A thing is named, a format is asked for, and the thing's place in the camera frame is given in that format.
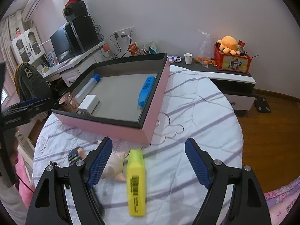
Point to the yellow cloth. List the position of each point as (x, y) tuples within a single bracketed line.
[(16, 79)]

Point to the pink pig toy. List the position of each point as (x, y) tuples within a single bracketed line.
[(114, 166)]

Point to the white glass-door cabinet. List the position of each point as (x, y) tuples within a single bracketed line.
[(30, 42)]

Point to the blue highlighter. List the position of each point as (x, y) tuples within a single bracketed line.
[(146, 90)]

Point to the blue and white package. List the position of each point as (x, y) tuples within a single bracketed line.
[(50, 58)]

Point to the clear tube with blue cap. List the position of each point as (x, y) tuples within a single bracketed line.
[(86, 86)]

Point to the purple floral bedding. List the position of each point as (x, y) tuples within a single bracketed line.
[(281, 201)]

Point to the brown jar with lid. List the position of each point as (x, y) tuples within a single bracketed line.
[(69, 103)]

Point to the white wall socket panel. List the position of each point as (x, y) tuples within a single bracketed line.
[(124, 31)]

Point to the grey skull-print garment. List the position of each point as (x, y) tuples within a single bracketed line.
[(32, 82)]

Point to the red toy box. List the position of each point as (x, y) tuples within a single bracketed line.
[(234, 63)]

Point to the yellow highlighter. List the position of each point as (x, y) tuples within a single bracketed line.
[(136, 180)]

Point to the pink box with black rim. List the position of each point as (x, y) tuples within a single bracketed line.
[(117, 93)]

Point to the low white and black cabinet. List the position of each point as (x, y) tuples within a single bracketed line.
[(234, 82)]

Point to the black computer tower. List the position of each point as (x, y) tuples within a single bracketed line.
[(82, 35)]

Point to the white desk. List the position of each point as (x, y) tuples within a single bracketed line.
[(68, 76)]

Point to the bottle with orange lid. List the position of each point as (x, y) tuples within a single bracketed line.
[(106, 50)]

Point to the wet wipes pack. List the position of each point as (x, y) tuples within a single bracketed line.
[(174, 58)]

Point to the black remote control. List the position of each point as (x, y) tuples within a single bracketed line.
[(75, 155)]

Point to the orange octopus plush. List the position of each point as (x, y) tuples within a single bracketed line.
[(228, 42)]

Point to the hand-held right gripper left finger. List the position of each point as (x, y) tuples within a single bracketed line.
[(99, 164)]

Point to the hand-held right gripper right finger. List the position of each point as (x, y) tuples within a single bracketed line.
[(198, 166)]

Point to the clear snack pouch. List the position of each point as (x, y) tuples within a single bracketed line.
[(144, 48)]

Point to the small doll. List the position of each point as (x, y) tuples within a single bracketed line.
[(17, 32)]

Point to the orange snack bag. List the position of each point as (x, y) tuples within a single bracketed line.
[(134, 48)]

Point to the black speaker box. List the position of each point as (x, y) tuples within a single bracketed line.
[(76, 10)]

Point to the white paper cup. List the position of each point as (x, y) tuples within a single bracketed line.
[(188, 59)]

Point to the clear plastic bag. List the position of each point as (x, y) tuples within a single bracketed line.
[(205, 44)]

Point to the pile of small oranges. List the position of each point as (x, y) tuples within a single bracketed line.
[(204, 60)]

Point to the pale curtain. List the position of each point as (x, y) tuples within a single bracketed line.
[(5, 35)]

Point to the white air conditioner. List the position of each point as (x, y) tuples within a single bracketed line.
[(32, 3)]

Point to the white charger plug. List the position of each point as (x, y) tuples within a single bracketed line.
[(89, 102)]

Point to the black monitor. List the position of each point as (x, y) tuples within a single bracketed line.
[(58, 42)]

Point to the pink blanket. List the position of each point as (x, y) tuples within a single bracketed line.
[(24, 187)]

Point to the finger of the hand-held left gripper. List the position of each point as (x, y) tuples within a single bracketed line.
[(32, 103), (18, 117)]

